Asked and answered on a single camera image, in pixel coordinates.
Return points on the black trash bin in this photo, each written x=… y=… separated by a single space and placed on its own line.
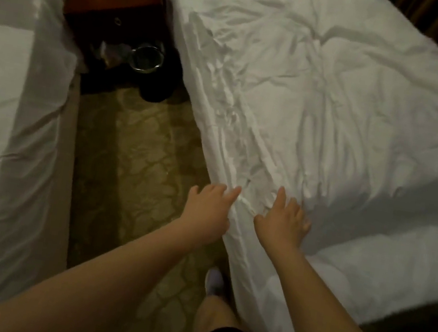
x=147 y=57

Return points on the person's right forearm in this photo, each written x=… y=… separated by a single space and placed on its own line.
x=333 y=331

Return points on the person's right leg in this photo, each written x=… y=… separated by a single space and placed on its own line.
x=216 y=312

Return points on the person's left hand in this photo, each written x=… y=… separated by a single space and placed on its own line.
x=207 y=212

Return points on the white bed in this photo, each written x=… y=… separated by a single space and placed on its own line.
x=403 y=259
x=6 y=147

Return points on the dark wooden nightstand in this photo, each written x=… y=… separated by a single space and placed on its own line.
x=112 y=6

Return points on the person's left forearm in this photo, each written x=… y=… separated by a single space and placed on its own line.
x=83 y=291

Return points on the person's right hand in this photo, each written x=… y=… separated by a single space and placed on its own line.
x=284 y=224

